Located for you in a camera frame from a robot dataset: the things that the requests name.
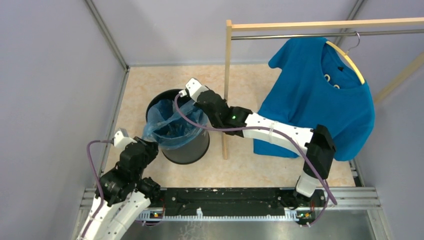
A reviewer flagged wooden clothes rack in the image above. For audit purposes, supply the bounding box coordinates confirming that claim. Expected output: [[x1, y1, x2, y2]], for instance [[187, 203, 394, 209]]
[[221, 17, 424, 161]]

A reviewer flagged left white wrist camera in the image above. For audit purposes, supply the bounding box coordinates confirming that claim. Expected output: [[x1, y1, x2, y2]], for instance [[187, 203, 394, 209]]
[[112, 128, 136, 151]]

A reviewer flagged yellow clothes hanger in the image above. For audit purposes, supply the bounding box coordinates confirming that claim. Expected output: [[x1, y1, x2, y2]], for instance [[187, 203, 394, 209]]
[[325, 31, 366, 85]]

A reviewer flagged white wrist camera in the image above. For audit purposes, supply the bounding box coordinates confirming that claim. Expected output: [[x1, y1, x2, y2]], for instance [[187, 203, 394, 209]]
[[112, 128, 136, 151], [179, 77, 210, 102]]

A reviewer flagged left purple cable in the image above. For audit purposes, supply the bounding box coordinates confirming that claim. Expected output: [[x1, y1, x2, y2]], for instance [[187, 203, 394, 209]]
[[79, 139, 115, 240]]

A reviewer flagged black cylindrical trash bin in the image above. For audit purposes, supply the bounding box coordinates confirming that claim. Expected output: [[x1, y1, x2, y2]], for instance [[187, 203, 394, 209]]
[[145, 89, 210, 165]]

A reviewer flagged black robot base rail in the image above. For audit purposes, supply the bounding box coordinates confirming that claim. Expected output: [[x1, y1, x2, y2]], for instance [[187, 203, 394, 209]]
[[136, 187, 327, 226]]

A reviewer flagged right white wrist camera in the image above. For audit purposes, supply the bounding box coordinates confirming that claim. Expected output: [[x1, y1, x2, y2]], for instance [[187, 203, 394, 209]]
[[179, 77, 210, 102]]

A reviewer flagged blue t-shirt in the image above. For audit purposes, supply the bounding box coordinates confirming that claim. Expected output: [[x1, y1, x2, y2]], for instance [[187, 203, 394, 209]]
[[258, 37, 375, 161]]

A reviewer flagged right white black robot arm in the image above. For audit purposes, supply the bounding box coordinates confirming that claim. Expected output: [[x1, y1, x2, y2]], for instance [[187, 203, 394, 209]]
[[187, 86, 337, 206]]

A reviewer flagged blue plastic trash bag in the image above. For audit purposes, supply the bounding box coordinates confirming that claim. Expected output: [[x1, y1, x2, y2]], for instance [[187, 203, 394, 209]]
[[142, 99, 203, 150]]

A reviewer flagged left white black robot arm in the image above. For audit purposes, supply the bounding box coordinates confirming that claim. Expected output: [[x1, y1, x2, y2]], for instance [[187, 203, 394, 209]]
[[76, 137, 161, 240]]

